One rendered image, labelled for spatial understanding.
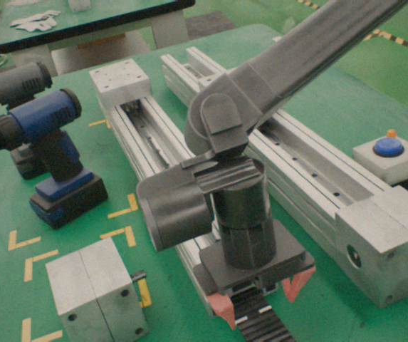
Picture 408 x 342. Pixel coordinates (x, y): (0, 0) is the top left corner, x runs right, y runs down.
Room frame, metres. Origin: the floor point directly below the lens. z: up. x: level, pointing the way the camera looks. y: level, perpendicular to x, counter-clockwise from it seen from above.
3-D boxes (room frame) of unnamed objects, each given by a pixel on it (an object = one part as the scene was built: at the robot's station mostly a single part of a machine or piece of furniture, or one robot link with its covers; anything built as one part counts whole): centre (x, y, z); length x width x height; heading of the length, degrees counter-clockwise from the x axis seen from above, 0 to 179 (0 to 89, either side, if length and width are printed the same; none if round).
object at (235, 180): (0.39, -0.02, 1.00); 0.07 x 0.06 x 0.07; 103
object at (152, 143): (0.83, 0.09, 0.82); 0.80 x 0.10 x 0.09; 15
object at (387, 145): (0.64, -0.29, 0.84); 0.04 x 0.04 x 0.02
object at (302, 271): (0.40, -0.05, 0.86); 0.07 x 0.07 x 0.09; 15
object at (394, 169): (0.64, -0.29, 0.81); 0.10 x 0.08 x 0.06; 105
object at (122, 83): (1.07, 0.15, 0.87); 0.16 x 0.11 x 0.07; 15
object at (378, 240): (0.45, -0.22, 0.83); 0.12 x 0.09 x 0.10; 105
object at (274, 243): (0.39, -0.03, 0.93); 0.10 x 0.07 x 0.07; 105
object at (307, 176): (0.88, -0.10, 0.82); 0.80 x 0.10 x 0.09; 15
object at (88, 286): (0.46, 0.16, 0.83); 0.11 x 0.10 x 0.10; 109
